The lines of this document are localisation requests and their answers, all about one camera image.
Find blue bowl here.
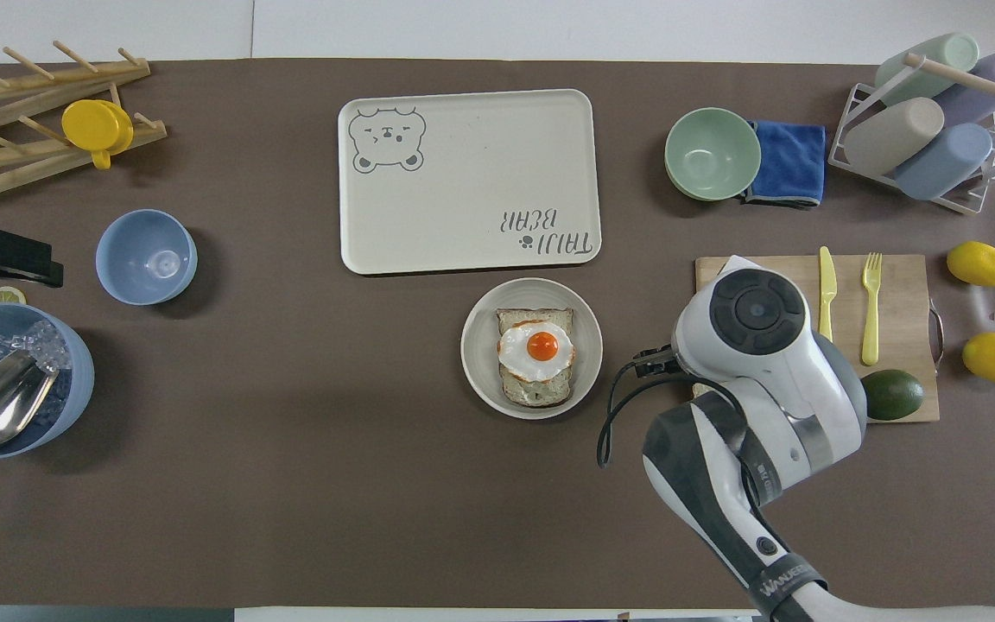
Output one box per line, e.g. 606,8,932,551
95,209,199,307

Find yellow cup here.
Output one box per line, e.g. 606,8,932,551
61,98,135,171

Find wooden cutting board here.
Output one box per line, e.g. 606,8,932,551
694,252,946,424

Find black cable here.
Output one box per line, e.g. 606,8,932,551
596,344,766,511

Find green cup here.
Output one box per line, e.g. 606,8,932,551
874,32,980,105

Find white wire cup rack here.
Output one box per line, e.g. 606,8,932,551
827,52,995,216

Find beige plate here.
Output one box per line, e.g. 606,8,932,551
460,277,605,422

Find fried egg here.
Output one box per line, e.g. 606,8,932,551
497,320,577,384

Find blue cloth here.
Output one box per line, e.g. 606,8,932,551
743,119,828,209

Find green bowl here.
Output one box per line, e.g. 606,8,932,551
664,107,763,203

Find yellow plastic knife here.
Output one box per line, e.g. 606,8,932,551
817,245,837,343

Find cream tray with bear print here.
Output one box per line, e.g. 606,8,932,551
338,88,603,276

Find light blue cup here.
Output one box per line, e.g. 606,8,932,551
894,122,994,202

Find wooden rod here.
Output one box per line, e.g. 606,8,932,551
903,53,995,115

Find avocado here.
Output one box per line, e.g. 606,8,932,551
860,368,927,422

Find purple cup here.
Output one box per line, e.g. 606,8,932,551
933,48,995,127

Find yellow plastic fork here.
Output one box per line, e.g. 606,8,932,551
859,251,884,367

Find ice cubes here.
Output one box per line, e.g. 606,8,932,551
0,319,73,374

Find blue ice bucket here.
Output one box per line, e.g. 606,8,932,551
0,303,96,460

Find bread slice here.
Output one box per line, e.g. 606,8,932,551
495,307,577,409

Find beige cup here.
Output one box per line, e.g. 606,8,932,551
843,96,946,177

